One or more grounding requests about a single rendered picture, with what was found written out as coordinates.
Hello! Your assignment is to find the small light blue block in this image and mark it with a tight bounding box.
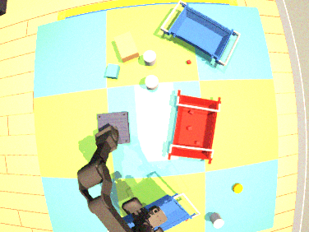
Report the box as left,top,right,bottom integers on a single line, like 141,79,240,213
105,63,120,80

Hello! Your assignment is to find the red plastic tray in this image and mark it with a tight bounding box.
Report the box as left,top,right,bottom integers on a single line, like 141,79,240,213
168,90,221,165

